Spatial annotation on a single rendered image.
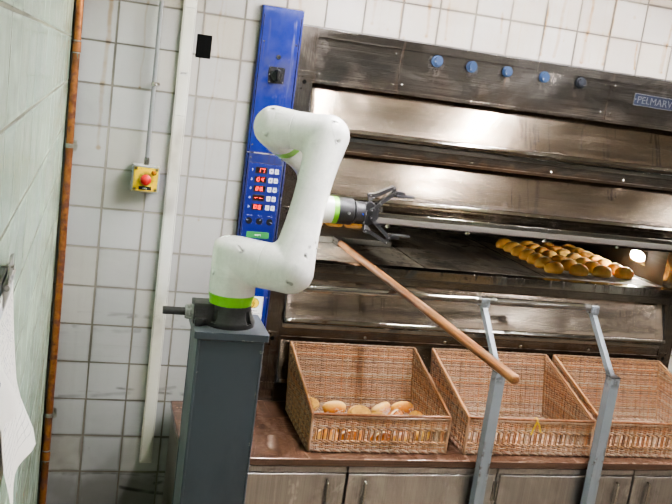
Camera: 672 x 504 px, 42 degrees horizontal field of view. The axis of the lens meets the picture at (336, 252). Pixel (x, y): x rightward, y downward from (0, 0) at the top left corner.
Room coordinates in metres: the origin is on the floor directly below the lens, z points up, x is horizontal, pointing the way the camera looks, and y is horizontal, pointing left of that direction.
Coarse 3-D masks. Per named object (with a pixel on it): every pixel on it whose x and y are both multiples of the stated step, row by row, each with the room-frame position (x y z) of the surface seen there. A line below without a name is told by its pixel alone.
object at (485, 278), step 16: (336, 272) 3.51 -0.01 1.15; (352, 272) 3.53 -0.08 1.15; (368, 272) 3.55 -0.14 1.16; (384, 272) 3.57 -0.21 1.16; (400, 272) 3.59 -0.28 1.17; (416, 272) 3.61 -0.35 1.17; (432, 272) 3.63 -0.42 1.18; (448, 272) 3.66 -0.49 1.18; (464, 272) 3.70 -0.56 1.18; (544, 288) 3.78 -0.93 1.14; (560, 288) 3.80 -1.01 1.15; (576, 288) 3.82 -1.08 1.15; (592, 288) 3.84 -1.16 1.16; (608, 288) 3.86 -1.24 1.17; (624, 288) 3.89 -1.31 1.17; (640, 288) 3.91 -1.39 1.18; (656, 288) 3.95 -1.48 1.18
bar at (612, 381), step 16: (320, 288) 3.11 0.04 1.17; (336, 288) 3.13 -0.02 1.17; (352, 288) 3.15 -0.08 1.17; (368, 288) 3.17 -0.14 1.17; (480, 304) 3.28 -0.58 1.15; (496, 304) 3.31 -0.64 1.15; (512, 304) 3.32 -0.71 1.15; (528, 304) 3.34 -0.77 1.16; (544, 304) 3.36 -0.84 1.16; (560, 304) 3.38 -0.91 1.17; (576, 304) 3.40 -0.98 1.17; (592, 304) 3.43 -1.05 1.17; (592, 320) 3.41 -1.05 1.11; (496, 352) 3.15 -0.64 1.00; (608, 368) 3.25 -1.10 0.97; (496, 384) 3.07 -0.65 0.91; (608, 384) 3.21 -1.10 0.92; (496, 400) 3.07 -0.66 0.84; (608, 400) 3.20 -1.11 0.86; (496, 416) 3.08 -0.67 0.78; (608, 416) 3.21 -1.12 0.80; (608, 432) 3.21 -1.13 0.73; (480, 448) 3.09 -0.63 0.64; (592, 448) 3.23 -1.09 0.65; (480, 464) 3.07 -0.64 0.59; (592, 464) 3.21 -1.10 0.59; (480, 480) 3.07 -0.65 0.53; (592, 480) 3.20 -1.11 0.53; (480, 496) 3.07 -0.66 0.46; (592, 496) 3.21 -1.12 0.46
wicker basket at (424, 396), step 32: (320, 352) 3.46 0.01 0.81; (352, 352) 3.50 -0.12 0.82; (384, 352) 3.54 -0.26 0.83; (416, 352) 3.55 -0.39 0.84; (288, 384) 3.39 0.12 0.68; (320, 384) 3.43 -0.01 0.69; (352, 384) 3.47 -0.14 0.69; (384, 384) 3.51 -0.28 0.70; (416, 384) 3.50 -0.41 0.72; (320, 416) 3.00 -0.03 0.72; (352, 416) 3.03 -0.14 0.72; (384, 416) 3.06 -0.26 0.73; (416, 416) 3.10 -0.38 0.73; (448, 416) 3.14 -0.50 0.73; (320, 448) 3.00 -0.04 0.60; (352, 448) 3.04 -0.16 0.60; (384, 448) 3.07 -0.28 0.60; (416, 448) 3.11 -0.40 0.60
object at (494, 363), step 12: (348, 252) 3.73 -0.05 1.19; (372, 264) 3.46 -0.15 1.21; (384, 276) 3.29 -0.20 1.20; (396, 288) 3.14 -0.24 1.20; (408, 300) 3.02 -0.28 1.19; (420, 300) 2.96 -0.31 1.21; (432, 312) 2.83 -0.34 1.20; (444, 324) 2.71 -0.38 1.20; (456, 336) 2.61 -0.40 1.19; (468, 348) 2.53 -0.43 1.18; (480, 348) 2.48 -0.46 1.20; (492, 360) 2.39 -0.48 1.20; (504, 372) 2.30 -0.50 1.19
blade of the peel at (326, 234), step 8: (320, 232) 4.19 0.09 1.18; (328, 232) 4.22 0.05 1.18; (336, 232) 4.25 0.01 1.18; (344, 232) 4.28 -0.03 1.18; (352, 232) 4.32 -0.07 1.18; (360, 232) 4.35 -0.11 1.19; (320, 240) 3.96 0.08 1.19; (328, 240) 3.97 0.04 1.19; (352, 240) 4.01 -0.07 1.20; (360, 240) 4.02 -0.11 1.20; (368, 240) 4.03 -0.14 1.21; (376, 240) 4.04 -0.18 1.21
